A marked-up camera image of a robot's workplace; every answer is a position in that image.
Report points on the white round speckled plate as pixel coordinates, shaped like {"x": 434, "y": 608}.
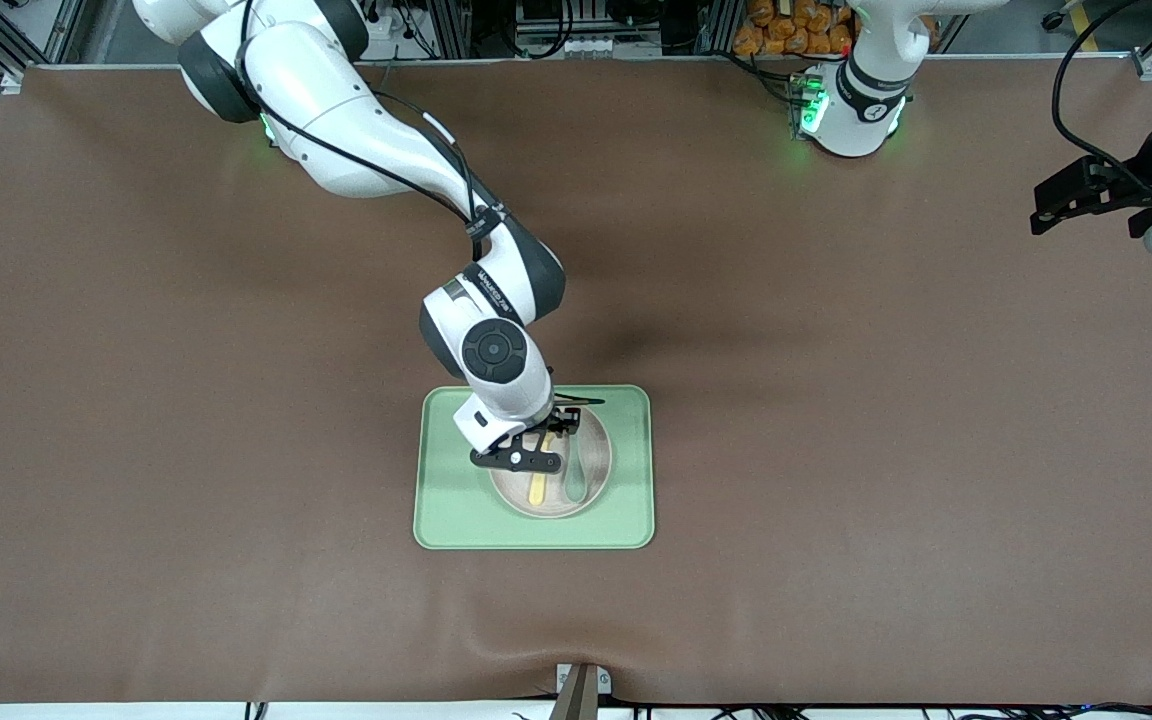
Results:
{"x": 596, "y": 470}

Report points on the yellow plastic fork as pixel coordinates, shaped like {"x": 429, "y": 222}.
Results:
{"x": 538, "y": 488}

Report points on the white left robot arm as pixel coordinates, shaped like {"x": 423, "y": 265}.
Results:
{"x": 861, "y": 110}

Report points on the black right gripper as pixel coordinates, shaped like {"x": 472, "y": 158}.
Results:
{"x": 563, "y": 421}

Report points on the light green plastic spoon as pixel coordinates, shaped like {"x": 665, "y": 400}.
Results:
{"x": 575, "y": 485}

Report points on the light green rectangular tray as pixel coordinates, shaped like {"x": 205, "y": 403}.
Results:
{"x": 451, "y": 510}

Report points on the white power strip with plugs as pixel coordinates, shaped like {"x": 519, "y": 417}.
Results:
{"x": 386, "y": 20}

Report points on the orange snack packages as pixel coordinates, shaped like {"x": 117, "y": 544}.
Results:
{"x": 786, "y": 30}

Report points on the aluminium equipment rack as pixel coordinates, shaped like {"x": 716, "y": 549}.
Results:
{"x": 451, "y": 25}

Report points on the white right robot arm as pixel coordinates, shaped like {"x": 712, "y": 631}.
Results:
{"x": 356, "y": 110}

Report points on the brown table cloth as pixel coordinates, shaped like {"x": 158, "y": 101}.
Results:
{"x": 836, "y": 450}

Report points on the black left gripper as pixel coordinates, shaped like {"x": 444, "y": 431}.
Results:
{"x": 1133, "y": 187}

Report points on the grey metal camera bracket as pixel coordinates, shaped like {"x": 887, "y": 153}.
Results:
{"x": 581, "y": 700}

